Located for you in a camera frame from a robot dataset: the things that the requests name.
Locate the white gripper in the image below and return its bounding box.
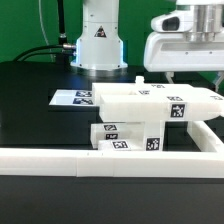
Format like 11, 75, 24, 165
144, 0, 224, 91

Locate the white chair back frame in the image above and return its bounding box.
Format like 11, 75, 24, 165
92, 78, 224, 122

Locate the white chair seat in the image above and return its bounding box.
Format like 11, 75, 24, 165
127, 121, 165, 151

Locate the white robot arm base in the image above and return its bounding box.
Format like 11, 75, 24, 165
70, 0, 128, 76

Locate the flat white tag plate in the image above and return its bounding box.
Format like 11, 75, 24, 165
50, 90, 93, 106

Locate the white U-shaped obstacle frame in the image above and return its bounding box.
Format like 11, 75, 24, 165
0, 121, 224, 178

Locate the black cable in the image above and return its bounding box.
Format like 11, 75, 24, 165
13, 45, 78, 63

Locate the black hose with connector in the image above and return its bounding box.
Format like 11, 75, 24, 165
57, 0, 68, 46

